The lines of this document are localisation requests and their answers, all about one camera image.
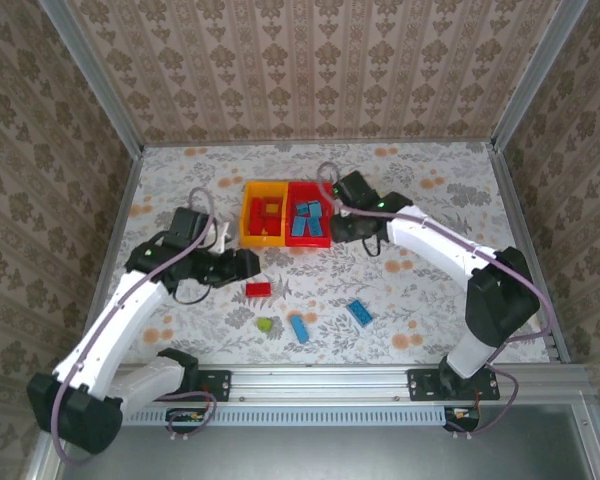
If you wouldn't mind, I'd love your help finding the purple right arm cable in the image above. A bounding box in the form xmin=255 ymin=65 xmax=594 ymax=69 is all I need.
xmin=317 ymin=162 xmax=556 ymax=436

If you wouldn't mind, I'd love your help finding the yellow plastic container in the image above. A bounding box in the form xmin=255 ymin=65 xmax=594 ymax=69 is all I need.
xmin=238 ymin=180 xmax=289 ymax=249

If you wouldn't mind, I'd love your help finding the floral tablecloth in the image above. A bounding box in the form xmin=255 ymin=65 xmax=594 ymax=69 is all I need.
xmin=87 ymin=141 xmax=554 ymax=366

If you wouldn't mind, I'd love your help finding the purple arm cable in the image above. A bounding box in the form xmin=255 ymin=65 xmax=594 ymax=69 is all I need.
xmin=49 ymin=187 xmax=219 ymax=464
xmin=317 ymin=162 xmax=556 ymax=436

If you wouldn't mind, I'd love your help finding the long blue lego brick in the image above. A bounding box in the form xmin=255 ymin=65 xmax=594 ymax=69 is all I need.
xmin=288 ymin=314 xmax=311 ymax=345

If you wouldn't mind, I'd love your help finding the black left camera cable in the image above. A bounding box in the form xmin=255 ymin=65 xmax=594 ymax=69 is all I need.
xmin=172 ymin=279 xmax=212 ymax=306

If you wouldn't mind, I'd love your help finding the blue lego plate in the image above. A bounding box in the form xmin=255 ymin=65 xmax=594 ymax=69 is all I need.
xmin=346 ymin=298 xmax=374 ymax=328

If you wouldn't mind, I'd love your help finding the small circuit board with wires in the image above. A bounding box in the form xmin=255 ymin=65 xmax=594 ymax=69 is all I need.
xmin=165 ymin=407 xmax=212 ymax=434
xmin=442 ymin=405 xmax=481 ymax=432

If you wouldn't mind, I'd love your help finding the grey metal plate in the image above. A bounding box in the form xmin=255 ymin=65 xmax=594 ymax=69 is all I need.
xmin=27 ymin=399 xmax=600 ymax=480

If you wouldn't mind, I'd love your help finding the aluminium frame post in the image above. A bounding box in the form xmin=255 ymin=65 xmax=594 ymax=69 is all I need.
xmin=37 ymin=0 xmax=145 ymax=154
xmin=490 ymin=0 xmax=589 ymax=151

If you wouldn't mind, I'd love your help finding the red plastic container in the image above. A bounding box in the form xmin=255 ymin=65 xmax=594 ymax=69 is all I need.
xmin=284 ymin=180 xmax=334 ymax=249

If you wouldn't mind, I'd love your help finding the slotted grey cable duct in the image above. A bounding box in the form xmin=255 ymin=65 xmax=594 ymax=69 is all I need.
xmin=124 ymin=405 xmax=449 ymax=428

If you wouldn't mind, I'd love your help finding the aluminium side rail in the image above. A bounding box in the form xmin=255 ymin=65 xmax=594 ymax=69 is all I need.
xmin=74 ymin=147 xmax=145 ymax=366
xmin=485 ymin=142 xmax=574 ymax=364

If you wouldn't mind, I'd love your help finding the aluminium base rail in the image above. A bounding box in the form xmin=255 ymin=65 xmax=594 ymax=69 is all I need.
xmin=114 ymin=363 xmax=589 ymax=404

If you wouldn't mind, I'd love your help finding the aluminium rear rail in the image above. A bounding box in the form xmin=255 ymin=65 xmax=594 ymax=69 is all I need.
xmin=142 ymin=138 xmax=492 ymax=149

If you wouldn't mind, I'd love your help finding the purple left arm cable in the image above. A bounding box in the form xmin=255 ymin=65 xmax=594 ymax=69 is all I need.
xmin=49 ymin=187 xmax=219 ymax=464

